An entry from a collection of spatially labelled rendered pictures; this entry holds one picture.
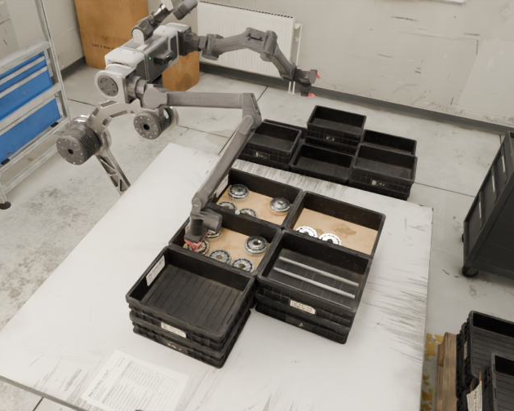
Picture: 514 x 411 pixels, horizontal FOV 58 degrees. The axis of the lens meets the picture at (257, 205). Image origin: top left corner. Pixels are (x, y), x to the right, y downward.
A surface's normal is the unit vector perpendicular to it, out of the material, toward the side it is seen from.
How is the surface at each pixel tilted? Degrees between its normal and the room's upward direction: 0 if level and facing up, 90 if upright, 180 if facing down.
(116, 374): 0
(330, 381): 0
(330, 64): 90
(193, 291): 0
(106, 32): 92
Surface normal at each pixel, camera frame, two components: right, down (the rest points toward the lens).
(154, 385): 0.06, -0.75
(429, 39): -0.33, 0.61
